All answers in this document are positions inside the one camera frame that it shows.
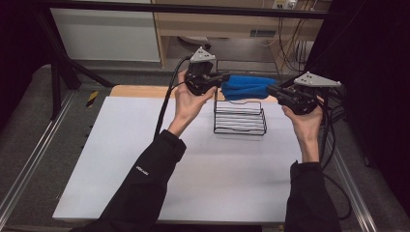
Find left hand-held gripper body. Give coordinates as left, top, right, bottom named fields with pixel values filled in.
left=184, top=46, right=223, bottom=97

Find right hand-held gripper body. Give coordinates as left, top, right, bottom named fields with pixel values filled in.
left=276, top=71, right=342, bottom=116

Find blue cloth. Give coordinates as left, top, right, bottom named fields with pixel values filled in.
left=220, top=74, right=278, bottom=102

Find black wire rack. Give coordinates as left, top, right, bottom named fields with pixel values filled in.
left=213, top=59, right=280, bottom=136

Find person's right hand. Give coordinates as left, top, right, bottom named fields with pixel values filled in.
left=280, top=95, right=325, bottom=143

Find person's left hand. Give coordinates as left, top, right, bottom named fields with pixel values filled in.
left=173, top=69, right=219, bottom=130

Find white chair base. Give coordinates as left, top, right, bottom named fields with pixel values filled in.
left=177, top=35, right=213, bottom=50

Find wooden desk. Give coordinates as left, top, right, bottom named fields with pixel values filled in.
left=150, top=0, right=334, bottom=70

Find black curtain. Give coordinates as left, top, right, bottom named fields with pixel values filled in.
left=308, top=0, right=410, bottom=220
left=0, top=0, right=54, bottom=127

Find white power strip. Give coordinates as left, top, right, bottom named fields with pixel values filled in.
left=271, top=0, right=298, bottom=11

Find white cabinet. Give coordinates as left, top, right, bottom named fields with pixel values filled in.
left=49, top=7, right=161, bottom=63

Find white table cover sheet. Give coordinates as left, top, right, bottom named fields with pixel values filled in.
left=52, top=96, right=304, bottom=225

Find black floor cables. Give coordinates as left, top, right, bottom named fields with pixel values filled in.
left=322, top=86, right=347, bottom=138

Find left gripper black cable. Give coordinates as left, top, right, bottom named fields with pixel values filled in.
left=153, top=55, right=192, bottom=140

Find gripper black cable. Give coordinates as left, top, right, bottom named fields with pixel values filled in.
left=317, top=86, right=353, bottom=221
left=153, top=55, right=192, bottom=140

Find bundle of hanging cables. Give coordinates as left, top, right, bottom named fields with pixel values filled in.
left=278, top=16, right=311, bottom=74

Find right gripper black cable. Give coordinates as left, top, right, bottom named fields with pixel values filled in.
left=317, top=86, right=353, bottom=221

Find aluminium rail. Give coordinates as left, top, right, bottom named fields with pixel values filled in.
left=0, top=91, right=77, bottom=220
left=328, top=141, right=379, bottom=232

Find black metal frame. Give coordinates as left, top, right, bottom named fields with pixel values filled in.
left=32, top=0, right=339, bottom=121

